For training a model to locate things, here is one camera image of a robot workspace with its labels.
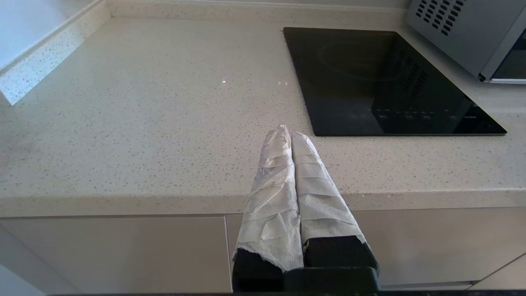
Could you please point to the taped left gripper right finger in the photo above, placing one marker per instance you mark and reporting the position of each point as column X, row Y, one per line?
column 320, row 205

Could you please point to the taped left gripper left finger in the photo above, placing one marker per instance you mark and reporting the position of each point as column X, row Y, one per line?
column 271, row 205

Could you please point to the black glass microwave door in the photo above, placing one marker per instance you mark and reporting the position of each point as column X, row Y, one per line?
column 514, row 61

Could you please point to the silver Panasonic microwave oven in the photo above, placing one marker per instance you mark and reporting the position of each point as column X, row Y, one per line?
column 468, row 37

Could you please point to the beige cabinet door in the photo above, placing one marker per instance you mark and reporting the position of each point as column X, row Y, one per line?
column 419, row 246
column 123, row 255

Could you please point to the black glass induction cooktop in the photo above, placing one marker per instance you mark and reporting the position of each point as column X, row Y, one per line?
column 370, row 82

